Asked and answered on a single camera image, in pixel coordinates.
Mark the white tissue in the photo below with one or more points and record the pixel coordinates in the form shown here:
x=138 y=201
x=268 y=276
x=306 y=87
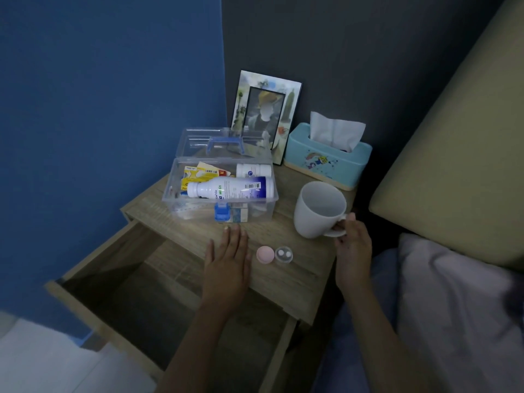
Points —
x=333 y=130

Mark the person's right hand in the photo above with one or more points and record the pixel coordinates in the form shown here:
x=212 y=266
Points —
x=354 y=257

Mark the person's left little finger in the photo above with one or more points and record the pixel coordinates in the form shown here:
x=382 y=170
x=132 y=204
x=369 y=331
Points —
x=209 y=251

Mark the small blue white carton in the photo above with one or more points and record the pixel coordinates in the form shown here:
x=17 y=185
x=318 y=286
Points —
x=239 y=214

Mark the person's left forearm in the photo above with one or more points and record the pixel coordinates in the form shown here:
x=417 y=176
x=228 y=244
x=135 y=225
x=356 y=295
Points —
x=200 y=343

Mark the white blanket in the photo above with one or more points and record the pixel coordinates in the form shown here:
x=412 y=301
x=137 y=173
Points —
x=458 y=306

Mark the blue box latch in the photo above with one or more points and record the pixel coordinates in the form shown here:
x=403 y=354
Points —
x=222 y=212

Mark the clear plastic medicine box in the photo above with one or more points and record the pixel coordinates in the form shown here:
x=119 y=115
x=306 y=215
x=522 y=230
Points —
x=196 y=153

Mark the small white medicine bottle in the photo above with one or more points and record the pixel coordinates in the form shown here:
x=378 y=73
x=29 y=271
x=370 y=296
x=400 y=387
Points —
x=254 y=170

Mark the person's right forearm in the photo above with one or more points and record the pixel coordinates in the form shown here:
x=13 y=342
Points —
x=385 y=343

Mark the teal tissue box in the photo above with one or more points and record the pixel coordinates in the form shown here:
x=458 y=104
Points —
x=323 y=161

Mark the person's right thumb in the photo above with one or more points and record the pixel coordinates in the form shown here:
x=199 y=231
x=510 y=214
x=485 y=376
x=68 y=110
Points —
x=351 y=223

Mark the light blue bedsheet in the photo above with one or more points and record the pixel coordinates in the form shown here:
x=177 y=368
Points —
x=352 y=347

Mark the wooden nightstand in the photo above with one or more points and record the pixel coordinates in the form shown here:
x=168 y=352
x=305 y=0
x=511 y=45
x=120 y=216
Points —
x=286 y=278

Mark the large white bottle blue label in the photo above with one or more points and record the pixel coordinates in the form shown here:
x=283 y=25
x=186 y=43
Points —
x=229 y=188

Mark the yellow medicine packet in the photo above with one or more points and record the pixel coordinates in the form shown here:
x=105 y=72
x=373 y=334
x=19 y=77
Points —
x=192 y=173

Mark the person's left hand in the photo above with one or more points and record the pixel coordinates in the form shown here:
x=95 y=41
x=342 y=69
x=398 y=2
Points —
x=226 y=270

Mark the orange medicine packet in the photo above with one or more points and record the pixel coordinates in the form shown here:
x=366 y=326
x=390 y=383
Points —
x=213 y=169

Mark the white ceramic mug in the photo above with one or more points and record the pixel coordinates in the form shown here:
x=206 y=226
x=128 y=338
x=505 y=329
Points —
x=315 y=212

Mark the pink round pill case lid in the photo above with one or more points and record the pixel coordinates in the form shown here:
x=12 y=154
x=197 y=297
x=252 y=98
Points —
x=265 y=254

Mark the black photo frame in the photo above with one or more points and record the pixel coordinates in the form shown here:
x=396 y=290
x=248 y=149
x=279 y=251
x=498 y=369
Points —
x=288 y=102

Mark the wooden nightstand drawer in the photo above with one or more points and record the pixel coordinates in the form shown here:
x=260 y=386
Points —
x=135 y=282

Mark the beige upholstered headboard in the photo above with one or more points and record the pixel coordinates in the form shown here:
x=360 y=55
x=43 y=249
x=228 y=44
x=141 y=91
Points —
x=458 y=159

